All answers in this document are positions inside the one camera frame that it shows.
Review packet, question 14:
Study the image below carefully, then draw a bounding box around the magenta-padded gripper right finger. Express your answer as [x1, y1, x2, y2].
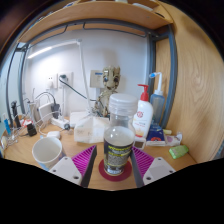
[129, 145, 177, 188]

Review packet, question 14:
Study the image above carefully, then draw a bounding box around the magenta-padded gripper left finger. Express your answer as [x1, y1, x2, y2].
[48, 144, 98, 188]

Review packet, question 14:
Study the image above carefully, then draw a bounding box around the clear bottle with dark label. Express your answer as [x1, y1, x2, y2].
[103, 93, 139, 177]

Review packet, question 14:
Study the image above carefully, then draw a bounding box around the small green packet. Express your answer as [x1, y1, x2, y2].
[168, 144, 190, 160]

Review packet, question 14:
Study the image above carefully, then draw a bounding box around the white mug with blue patches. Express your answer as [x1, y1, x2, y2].
[31, 136, 66, 171]

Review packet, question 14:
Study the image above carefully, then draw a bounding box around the dark blue small box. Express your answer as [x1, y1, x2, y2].
[145, 123, 166, 143]

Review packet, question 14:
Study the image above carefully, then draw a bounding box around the white earbuds case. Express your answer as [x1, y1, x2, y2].
[46, 130, 62, 140]

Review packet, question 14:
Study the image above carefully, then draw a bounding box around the flat round red coaster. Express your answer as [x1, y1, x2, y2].
[98, 158, 133, 183]

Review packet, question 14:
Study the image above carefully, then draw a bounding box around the white tissue pack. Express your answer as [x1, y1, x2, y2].
[73, 114, 111, 144]

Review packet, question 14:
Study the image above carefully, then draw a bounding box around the white power strip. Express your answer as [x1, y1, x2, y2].
[49, 117, 71, 131]

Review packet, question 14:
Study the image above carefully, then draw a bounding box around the small black clip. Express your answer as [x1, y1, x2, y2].
[26, 122, 38, 137]

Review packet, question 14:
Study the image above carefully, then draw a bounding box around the white lotion bottle, red pump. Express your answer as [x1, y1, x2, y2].
[132, 83, 154, 138]

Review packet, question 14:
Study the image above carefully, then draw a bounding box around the black power adapter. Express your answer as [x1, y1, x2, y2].
[50, 103, 61, 119]

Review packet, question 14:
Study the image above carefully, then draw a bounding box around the white charger block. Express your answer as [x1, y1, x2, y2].
[37, 102, 54, 123]

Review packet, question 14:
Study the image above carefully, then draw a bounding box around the clear blue spray bottle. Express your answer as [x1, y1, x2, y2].
[148, 72, 166, 128]

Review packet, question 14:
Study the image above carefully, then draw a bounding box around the blue tube with white cap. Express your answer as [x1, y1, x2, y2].
[2, 118, 13, 136]

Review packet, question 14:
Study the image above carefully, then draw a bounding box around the wooden shelf unit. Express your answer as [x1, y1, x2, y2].
[18, 0, 174, 44]

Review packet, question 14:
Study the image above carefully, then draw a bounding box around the black cable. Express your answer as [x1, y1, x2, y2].
[59, 78, 98, 103]

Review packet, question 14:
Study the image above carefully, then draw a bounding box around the white wall socket plate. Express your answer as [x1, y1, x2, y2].
[45, 72, 74, 90]

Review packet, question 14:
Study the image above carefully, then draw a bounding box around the white wall box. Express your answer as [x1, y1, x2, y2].
[89, 69, 105, 89]

